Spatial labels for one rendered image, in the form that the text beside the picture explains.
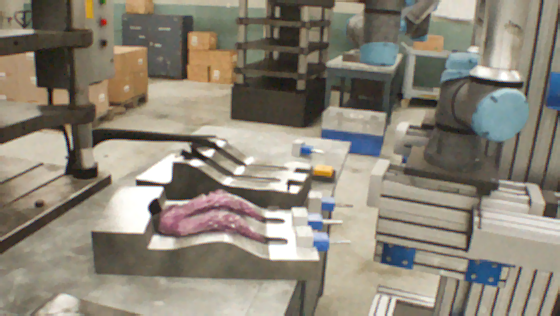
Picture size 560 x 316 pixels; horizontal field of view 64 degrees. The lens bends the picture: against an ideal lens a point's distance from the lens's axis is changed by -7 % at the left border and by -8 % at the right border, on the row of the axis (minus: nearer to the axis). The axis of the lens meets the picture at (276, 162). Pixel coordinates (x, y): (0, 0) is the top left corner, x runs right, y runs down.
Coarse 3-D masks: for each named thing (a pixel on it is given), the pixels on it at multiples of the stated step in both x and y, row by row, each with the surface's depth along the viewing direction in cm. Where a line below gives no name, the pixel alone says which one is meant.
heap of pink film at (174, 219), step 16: (224, 192) 120; (176, 208) 116; (192, 208) 117; (208, 208) 117; (224, 208) 117; (240, 208) 118; (160, 224) 111; (176, 224) 109; (192, 224) 108; (208, 224) 106; (224, 224) 107; (240, 224) 109
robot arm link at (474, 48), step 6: (480, 0) 154; (486, 0) 153; (480, 6) 155; (480, 12) 155; (474, 18) 159; (480, 18) 156; (474, 24) 159; (480, 24) 156; (474, 30) 159; (480, 30) 156; (474, 36) 159; (480, 36) 157; (474, 42) 159; (480, 42) 157; (468, 48) 162; (474, 48) 159
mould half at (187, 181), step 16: (224, 144) 158; (176, 160) 139; (192, 160) 139; (224, 160) 149; (240, 160) 154; (256, 160) 158; (272, 160) 158; (144, 176) 145; (160, 176) 146; (176, 176) 139; (192, 176) 138; (208, 176) 137; (224, 176) 140; (272, 176) 143; (288, 176) 143; (304, 176) 144; (176, 192) 141; (192, 192) 140; (208, 192) 138; (240, 192) 136; (256, 192) 134; (272, 192) 133; (288, 192) 132; (304, 192) 145; (288, 208) 133
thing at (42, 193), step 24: (0, 168) 165; (24, 168) 166; (48, 168) 168; (0, 192) 145; (24, 192) 146; (48, 192) 147; (72, 192) 148; (96, 192) 159; (0, 216) 129; (24, 216) 130; (48, 216) 135; (0, 240) 117
